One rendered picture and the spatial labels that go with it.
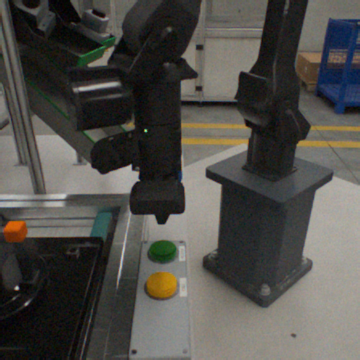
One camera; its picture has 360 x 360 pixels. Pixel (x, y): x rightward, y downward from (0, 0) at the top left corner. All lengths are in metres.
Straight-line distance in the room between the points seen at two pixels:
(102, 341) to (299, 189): 0.33
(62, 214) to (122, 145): 0.29
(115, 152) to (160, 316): 0.21
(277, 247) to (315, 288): 0.14
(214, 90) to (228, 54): 0.45
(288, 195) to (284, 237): 0.08
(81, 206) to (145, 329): 0.31
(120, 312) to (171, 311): 0.06
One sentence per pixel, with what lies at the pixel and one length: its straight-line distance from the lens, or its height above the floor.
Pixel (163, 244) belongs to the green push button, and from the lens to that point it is 0.55.
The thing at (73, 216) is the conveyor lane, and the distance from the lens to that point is 0.71.
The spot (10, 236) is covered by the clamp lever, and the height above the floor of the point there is 1.07.
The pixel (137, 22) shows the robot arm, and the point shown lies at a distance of 0.41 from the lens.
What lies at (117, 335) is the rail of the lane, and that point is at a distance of 0.46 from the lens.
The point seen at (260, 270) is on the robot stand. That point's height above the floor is 0.92.
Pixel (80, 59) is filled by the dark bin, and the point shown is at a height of 1.20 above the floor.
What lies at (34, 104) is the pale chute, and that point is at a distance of 0.74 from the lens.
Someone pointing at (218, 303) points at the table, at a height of 0.86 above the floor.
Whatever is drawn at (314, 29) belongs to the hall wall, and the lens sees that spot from 9.29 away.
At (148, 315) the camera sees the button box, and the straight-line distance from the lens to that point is 0.47.
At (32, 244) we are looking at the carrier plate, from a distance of 0.60.
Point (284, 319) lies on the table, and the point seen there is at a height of 0.86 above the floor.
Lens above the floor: 1.31
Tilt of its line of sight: 29 degrees down
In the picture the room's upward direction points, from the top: straight up
